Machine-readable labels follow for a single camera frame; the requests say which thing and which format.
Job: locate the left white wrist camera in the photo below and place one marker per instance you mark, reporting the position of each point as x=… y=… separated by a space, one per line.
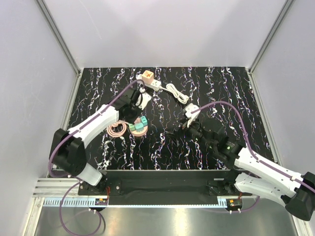
x=143 y=99

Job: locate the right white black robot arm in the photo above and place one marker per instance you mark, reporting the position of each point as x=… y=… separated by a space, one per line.
x=250 y=172

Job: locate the aluminium frame post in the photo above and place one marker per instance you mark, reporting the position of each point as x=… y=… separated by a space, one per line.
x=57 y=34
x=272 y=32

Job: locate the teal plug adapter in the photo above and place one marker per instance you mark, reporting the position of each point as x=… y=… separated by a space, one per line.
x=144 y=121
x=139 y=127

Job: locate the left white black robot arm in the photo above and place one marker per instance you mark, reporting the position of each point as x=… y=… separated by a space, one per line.
x=68 y=150

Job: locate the right aluminium frame post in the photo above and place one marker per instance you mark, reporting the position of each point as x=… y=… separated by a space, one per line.
x=272 y=32

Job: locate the black marbled table mat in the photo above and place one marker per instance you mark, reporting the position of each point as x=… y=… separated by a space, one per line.
x=155 y=151

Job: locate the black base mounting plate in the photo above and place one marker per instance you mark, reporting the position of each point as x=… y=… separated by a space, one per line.
x=148 y=188

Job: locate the pink round power socket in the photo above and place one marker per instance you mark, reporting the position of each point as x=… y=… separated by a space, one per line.
x=139 y=134

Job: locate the pink cube plug adapter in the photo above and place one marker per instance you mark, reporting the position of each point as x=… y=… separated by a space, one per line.
x=147 y=76

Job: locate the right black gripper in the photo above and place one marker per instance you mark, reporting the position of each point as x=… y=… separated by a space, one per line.
x=186 y=131

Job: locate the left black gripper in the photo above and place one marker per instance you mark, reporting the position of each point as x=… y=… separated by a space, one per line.
x=131 y=120

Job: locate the left aluminium frame post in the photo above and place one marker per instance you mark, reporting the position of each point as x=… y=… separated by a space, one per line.
x=57 y=34

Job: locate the white power strip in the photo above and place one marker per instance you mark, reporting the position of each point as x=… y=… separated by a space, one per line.
x=155 y=85

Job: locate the green plug adapter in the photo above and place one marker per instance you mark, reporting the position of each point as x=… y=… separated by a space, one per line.
x=132 y=127

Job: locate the white slotted cable duct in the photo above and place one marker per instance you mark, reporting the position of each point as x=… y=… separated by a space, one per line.
x=75 y=202

